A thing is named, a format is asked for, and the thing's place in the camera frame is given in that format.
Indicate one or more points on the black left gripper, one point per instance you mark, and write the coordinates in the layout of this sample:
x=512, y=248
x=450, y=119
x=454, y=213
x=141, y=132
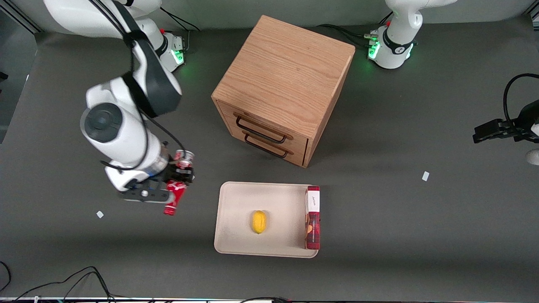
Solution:
x=523, y=124

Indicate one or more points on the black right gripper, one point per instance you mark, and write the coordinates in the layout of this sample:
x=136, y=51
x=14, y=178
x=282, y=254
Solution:
x=173, y=172

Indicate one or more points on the red snack box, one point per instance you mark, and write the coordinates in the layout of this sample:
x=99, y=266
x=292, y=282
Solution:
x=312, y=227

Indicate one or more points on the red coke bottle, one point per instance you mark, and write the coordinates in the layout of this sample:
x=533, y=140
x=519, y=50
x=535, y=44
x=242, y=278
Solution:
x=173, y=200

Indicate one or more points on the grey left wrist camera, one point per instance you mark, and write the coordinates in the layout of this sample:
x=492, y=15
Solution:
x=533, y=156

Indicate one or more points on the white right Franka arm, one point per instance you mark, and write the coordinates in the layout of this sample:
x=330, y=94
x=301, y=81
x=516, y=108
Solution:
x=122, y=139

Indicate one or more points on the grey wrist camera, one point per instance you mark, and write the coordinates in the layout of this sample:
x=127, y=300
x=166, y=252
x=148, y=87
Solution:
x=145, y=196
x=533, y=156

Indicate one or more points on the beige plastic tray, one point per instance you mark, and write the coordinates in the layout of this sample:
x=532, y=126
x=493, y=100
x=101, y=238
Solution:
x=240, y=235

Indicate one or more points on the yellow lemon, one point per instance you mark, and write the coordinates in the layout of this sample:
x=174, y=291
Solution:
x=259, y=222

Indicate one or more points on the wooden drawer cabinet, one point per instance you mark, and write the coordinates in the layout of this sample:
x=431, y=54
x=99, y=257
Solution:
x=286, y=75

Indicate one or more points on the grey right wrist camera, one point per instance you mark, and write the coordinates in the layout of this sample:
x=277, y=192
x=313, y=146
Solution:
x=145, y=196

